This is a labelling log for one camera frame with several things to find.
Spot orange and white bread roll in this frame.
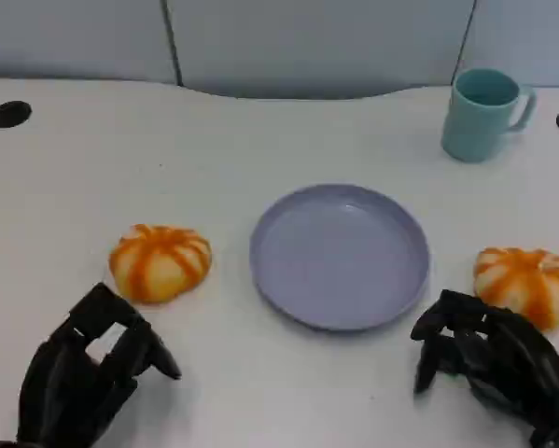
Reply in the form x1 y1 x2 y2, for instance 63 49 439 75
109 223 214 305
473 246 559 332

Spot lilac plate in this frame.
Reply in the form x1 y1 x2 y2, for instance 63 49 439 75
249 183 432 333

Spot pale green mug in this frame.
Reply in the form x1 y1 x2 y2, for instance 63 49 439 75
440 67 538 163

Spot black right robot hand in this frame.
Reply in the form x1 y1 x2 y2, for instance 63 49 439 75
409 288 559 448

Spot grey partition panel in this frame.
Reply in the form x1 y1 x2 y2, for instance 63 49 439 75
454 0 559 89
0 0 181 87
161 0 477 101

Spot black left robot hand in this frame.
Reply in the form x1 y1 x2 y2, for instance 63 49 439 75
16 282 183 448

